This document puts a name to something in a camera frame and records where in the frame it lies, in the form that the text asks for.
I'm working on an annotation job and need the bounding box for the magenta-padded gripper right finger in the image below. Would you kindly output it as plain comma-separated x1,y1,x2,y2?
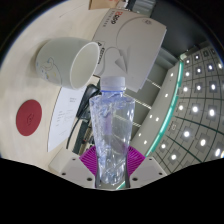
123,145,167,190

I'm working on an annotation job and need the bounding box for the white printed paper sheet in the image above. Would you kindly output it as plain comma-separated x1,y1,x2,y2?
47,84,88,153

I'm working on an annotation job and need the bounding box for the white ceramic mug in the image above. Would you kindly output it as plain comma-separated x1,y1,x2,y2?
35,37,101,90

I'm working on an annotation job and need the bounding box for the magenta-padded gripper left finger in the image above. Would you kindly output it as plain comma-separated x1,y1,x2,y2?
59,145,101,190

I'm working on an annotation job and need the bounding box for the group of ceiling lights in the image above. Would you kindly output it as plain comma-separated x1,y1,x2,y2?
133,46,224,168

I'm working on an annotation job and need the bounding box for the flat round red coaster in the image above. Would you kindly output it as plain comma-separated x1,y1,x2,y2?
15,99,43,137

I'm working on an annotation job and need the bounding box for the black desk device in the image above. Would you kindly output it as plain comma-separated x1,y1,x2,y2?
75,83,101,119

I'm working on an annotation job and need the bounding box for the clear plastic water bottle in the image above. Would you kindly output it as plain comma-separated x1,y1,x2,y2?
88,76,136,186

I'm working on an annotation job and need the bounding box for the white copy paper carton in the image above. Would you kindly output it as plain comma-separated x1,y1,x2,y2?
91,7,168,93

